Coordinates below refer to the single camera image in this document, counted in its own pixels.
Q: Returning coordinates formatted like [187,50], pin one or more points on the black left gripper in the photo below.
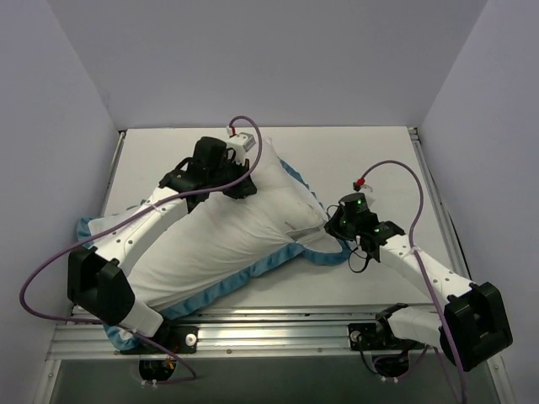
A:
[237,178]

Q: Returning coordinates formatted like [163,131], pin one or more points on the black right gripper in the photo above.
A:
[337,227]

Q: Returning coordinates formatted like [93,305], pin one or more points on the blue white patterned pillowcase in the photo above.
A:
[226,242]

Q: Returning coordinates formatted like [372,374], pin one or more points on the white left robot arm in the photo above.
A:
[97,276]

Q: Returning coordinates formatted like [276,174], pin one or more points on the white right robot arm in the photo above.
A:
[469,323]

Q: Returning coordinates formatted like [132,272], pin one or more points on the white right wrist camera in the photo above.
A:
[360,185]

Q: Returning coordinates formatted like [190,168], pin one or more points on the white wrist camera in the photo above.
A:
[241,144]
[360,185]

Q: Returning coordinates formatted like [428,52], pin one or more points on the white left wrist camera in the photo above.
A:
[241,144]

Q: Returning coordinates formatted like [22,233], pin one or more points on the aluminium side rail right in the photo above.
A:
[445,223]

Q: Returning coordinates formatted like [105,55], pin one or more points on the aluminium side rail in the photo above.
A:
[445,223]
[103,210]

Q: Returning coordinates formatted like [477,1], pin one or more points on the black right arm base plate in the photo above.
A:
[368,336]

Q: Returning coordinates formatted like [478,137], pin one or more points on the aluminium front rail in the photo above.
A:
[248,335]

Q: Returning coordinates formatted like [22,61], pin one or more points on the aluminium side rail left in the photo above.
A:
[103,210]

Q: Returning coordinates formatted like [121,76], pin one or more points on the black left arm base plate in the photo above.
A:
[176,339]

